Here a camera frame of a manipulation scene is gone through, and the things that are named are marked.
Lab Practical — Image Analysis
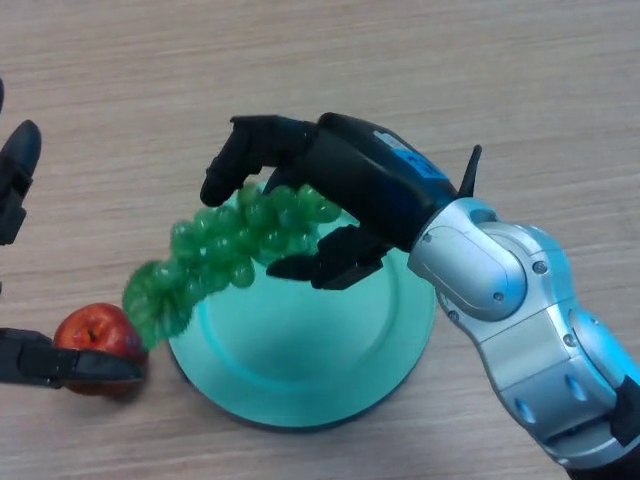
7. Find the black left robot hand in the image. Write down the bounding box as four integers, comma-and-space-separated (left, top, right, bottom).
0, 74, 146, 390

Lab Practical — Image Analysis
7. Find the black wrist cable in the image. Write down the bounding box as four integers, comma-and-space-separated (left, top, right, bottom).
458, 144, 483, 200

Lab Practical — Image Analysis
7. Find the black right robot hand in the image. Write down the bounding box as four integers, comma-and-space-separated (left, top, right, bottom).
199, 112, 459, 291

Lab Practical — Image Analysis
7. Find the red apple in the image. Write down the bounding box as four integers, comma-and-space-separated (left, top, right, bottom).
53, 302, 150, 397

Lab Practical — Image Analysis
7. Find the green round plate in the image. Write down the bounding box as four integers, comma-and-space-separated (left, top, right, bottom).
167, 180, 437, 430

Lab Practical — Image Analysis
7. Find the green grape bunch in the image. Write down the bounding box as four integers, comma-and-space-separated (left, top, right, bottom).
122, 180, 343, 351

